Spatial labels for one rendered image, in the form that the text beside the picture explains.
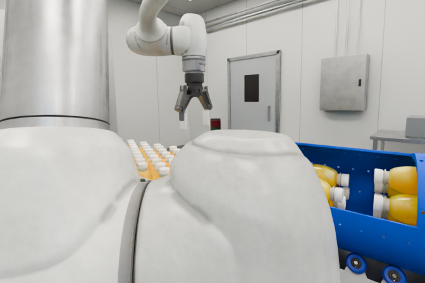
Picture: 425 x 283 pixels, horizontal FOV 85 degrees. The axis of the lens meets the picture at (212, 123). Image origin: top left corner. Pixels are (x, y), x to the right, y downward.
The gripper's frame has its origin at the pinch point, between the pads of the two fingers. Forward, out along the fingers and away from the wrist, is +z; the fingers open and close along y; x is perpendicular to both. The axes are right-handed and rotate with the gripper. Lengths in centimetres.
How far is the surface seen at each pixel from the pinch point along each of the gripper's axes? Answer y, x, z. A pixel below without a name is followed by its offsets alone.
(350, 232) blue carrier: -9, -55, 22
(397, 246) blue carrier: -9, -63, 22
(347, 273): -6, -54, 34
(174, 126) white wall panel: 344, 363, 58
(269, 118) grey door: 355, 117, 31
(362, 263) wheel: -5, -57, 30
